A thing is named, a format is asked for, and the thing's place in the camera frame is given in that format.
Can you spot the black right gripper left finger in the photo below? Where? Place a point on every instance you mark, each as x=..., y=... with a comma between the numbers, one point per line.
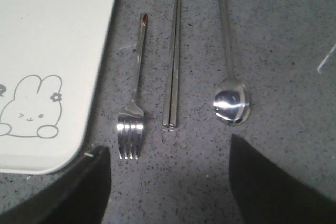
x=79, y=196

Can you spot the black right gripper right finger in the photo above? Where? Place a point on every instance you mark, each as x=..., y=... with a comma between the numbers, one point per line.
x=267, y=194

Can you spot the silver metal fork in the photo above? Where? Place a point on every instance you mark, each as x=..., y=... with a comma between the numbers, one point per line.
x=130, y=123

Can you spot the silver metal spoon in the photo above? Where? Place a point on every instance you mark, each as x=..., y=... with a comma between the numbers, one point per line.
x=232, y=99

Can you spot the cream rabbit serving tray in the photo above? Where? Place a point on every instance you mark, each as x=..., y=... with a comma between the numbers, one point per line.
x=51, y=53

